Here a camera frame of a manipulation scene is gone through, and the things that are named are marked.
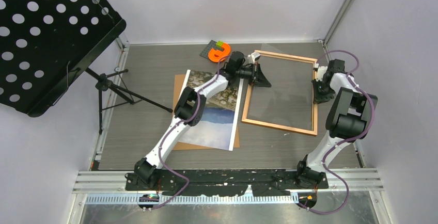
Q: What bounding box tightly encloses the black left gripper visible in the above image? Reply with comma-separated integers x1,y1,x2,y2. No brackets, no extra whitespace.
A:
237,63,273,89

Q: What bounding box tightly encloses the transparent acrylic sheet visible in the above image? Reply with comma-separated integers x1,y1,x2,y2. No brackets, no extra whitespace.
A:
247,43,314,130

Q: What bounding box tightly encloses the wooden picture frame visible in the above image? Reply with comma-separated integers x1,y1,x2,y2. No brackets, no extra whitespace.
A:
241,50,318,136

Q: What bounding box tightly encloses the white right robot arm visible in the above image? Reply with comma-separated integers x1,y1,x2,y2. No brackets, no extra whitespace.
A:
294,59,378,188

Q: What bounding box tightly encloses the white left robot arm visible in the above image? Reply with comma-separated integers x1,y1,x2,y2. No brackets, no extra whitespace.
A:
134,51,272,190

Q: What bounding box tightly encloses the landscape photo print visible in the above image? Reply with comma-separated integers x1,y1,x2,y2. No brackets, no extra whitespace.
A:
174,79,244,151

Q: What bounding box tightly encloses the green lego brick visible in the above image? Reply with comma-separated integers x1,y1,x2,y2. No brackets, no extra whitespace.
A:
215,41,224,49

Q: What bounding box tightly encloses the grey lego baseplate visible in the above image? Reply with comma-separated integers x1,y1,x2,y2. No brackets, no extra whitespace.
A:
199,40,221,59

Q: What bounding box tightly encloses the brown cardboard backing board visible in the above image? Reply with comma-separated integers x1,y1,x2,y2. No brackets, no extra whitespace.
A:
170,74,241,151

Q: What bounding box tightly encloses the black perforated music stand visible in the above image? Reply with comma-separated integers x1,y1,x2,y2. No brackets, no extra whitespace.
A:
0,0,172,135

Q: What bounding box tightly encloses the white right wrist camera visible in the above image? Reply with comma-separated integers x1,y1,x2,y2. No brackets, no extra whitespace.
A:
312,63,327,83

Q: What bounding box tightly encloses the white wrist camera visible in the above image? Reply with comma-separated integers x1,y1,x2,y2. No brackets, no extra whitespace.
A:
312,63,327,83
247,52,261,66

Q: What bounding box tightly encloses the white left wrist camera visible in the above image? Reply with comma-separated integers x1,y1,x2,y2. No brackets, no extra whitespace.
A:
247,52,261,66

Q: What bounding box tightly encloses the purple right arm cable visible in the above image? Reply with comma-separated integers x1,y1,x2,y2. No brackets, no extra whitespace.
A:
298,50,377,215

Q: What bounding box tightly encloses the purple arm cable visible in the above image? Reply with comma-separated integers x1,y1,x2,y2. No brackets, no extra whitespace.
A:
298,50,377,215
150,55,230,211

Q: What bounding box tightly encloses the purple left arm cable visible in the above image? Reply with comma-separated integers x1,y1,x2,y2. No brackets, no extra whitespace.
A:
150,55,230,211

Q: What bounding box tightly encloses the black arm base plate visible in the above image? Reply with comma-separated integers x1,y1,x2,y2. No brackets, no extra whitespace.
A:
124,169,328,197

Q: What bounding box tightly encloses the aluminium rail with ruler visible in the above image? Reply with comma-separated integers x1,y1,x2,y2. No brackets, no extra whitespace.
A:
73,171,384,207

